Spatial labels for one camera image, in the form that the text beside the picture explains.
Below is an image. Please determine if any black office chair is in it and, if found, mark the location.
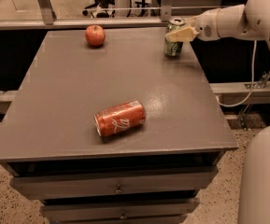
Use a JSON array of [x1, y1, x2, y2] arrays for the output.
[[81, 0, 116, 19]]

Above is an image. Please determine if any grey drawer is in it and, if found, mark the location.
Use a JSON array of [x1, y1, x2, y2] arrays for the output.
[[41, 198, 199, 222], [10, 166, 218, 200]]

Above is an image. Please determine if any red coke can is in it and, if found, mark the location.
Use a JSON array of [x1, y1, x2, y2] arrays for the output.
[[93, 100, 146, 137]]

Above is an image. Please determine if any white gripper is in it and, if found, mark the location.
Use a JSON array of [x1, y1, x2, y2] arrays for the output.
[[165, 8, 220, 42]]

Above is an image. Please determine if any upper grey drawer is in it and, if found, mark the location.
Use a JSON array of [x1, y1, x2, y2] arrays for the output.
[[10, 166, 218, 200]]

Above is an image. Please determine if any green soda can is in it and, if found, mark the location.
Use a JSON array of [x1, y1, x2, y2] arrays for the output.
[[163, 17, 185, 58]]

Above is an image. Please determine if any metal railing frame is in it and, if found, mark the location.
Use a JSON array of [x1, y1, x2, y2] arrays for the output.
[[0, 0, 224, 31]]

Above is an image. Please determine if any red apple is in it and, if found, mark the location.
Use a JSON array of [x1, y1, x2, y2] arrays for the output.
[[85, 25, 106, 47]]

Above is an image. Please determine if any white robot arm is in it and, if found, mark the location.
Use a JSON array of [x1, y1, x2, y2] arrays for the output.
[[165, 0, 270, 224]]

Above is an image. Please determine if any grey drawer cabinet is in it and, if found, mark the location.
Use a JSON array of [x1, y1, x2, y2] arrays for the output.
[[0, 28, 236, 224]]

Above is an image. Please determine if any lower grey drawer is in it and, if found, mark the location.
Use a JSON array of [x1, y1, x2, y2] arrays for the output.
[[41, 198, 199, 222]]

